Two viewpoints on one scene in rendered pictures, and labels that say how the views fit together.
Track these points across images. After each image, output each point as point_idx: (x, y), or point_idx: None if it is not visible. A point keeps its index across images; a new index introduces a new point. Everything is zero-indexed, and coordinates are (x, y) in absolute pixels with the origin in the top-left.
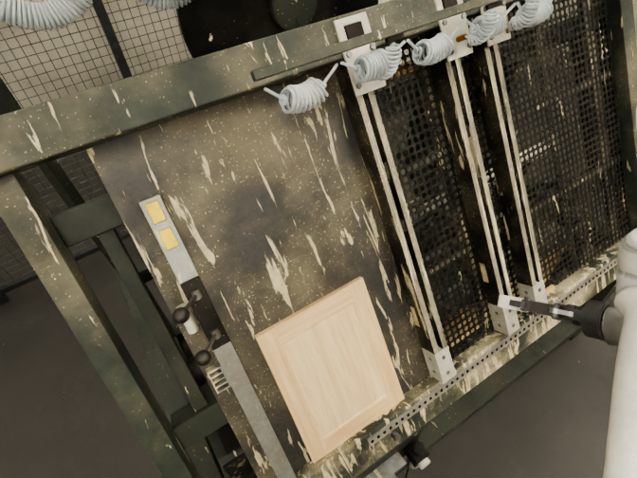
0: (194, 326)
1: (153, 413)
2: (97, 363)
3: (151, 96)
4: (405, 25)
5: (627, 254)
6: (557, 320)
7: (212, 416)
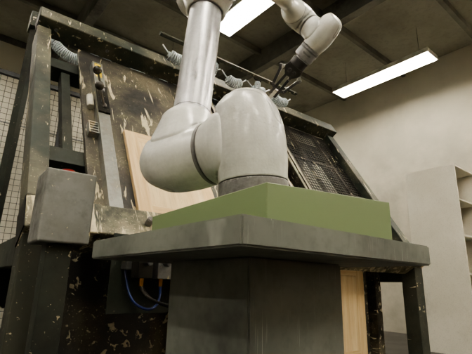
0: (93, 102)
1: (48, 106)
2: (37, 75)
3: (116, 40)
4: (219, 57)
5: (281, 8)
6: (285, 72)
7: (74, 156)
